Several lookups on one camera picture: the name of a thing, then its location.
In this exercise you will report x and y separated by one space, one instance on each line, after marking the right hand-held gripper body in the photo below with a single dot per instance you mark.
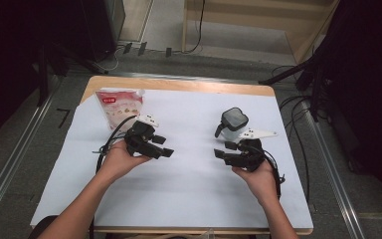
250 156

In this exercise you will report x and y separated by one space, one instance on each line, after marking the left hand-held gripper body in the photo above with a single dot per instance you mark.
139 139

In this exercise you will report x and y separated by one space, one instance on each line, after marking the clear container with black lid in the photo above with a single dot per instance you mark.
234 119

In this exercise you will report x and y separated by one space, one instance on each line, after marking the white and red food bag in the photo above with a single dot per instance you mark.
122 106

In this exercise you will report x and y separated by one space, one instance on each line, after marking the person's right hand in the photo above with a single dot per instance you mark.
260 181

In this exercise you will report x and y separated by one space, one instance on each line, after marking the person's left hand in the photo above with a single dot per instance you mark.
117 159

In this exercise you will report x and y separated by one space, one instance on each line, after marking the white paper sheet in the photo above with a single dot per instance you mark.
185 186

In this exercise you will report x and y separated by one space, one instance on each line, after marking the small black block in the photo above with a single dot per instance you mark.
168 52
142 48
127 48

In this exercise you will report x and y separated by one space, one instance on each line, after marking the black stand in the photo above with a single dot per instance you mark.
285 74
43 76

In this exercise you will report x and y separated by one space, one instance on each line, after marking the black cabinet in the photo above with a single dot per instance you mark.
102 26

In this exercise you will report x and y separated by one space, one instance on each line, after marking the black stool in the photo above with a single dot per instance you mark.
41 227

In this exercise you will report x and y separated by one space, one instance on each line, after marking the yellow tape strip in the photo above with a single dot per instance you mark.
381 215

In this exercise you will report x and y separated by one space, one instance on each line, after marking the dark curtain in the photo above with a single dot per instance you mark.
371 66
6 49

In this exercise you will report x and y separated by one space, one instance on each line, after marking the metal floor rail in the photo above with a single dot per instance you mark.
179 77
13 156
338 182

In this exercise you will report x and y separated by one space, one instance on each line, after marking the light wooden frame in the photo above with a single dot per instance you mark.
232 15

